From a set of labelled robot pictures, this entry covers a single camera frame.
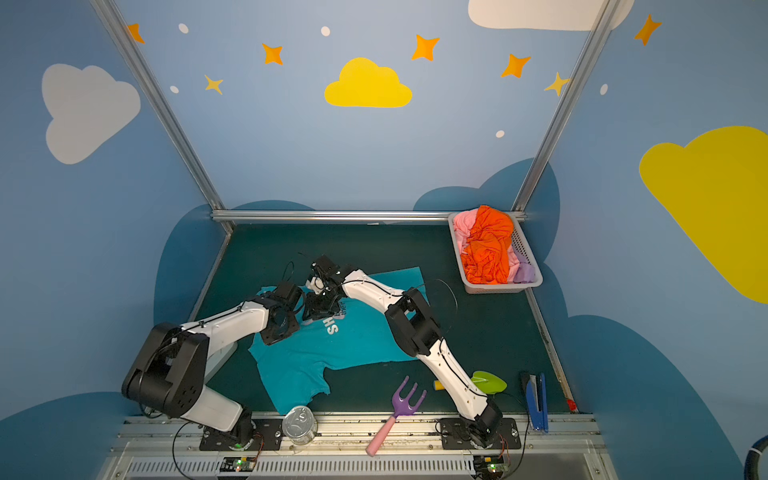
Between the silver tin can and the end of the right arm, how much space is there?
26 cm

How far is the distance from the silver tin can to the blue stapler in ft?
1.89

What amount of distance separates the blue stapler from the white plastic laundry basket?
0.93 feet

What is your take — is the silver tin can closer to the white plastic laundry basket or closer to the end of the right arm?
the end of the right arm

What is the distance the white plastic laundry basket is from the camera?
38.4 inches

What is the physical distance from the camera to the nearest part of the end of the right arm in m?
0.77

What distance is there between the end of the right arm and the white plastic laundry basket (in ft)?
1.35

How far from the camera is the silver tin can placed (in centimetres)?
71

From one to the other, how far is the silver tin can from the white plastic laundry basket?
0.58 m
